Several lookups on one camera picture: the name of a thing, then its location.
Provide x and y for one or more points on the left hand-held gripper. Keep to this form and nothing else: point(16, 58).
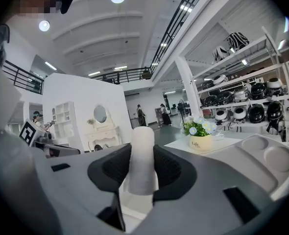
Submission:
point(29, 131)

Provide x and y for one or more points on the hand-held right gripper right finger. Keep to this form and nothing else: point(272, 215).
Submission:
point(196, 209)

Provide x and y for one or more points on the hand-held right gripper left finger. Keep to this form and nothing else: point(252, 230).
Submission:
point(85, 199)

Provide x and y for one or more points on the white cylindrical object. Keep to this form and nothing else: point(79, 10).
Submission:
point(142, 160)

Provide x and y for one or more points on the white cubby shelf cabinet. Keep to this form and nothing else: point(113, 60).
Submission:
point(66, 121)

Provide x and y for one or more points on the white ornate vanity table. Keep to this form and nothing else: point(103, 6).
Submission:
point(103, 136)

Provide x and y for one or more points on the small dried plant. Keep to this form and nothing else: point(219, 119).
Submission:
point(91, 121)

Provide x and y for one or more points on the oval vanity mirror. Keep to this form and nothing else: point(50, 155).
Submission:
point(100, 114)

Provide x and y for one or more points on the beige compartment tray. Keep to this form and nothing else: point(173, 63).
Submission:
point(232, 165)

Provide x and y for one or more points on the cream pot of white flowers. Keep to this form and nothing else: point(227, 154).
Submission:
point(200, 141)

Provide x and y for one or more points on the person's grey hoodie torso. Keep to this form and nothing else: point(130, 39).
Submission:
point(2, 101)

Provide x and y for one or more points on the black standing fan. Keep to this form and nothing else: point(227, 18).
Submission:
point(181, 105)

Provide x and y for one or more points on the group of black white helmets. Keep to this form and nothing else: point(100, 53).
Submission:
point(257, 114)

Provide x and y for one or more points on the white pillar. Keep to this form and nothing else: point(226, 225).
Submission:
point(191, 94)

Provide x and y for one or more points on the black mezzanine railing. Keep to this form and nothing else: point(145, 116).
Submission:
point(159, 55)

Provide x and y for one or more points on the white metal shelf rack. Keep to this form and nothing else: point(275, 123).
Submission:
point(232, 78)

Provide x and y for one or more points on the black white striped backpack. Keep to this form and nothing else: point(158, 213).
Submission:
point(221, 54)
point(238, 41)

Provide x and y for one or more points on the black head camera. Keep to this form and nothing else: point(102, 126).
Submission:
point(67, 0)

